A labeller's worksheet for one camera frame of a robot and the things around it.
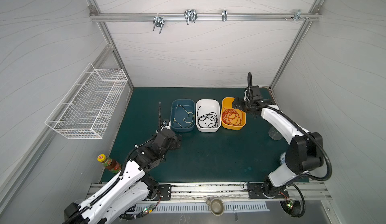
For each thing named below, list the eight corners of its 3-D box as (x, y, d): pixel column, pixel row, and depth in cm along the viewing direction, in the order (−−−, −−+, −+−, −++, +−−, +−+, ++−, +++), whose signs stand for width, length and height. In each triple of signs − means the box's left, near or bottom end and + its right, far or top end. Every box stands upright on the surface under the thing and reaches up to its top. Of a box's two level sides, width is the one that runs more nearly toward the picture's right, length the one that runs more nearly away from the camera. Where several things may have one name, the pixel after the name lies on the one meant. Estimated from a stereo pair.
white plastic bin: (195, 131, 98) (195, 126, 93) (195, 104, 113) (195, 99, 108) (222, 131, 98) (223, 126, 93) (218, 104, 113) (219, 99, 108)
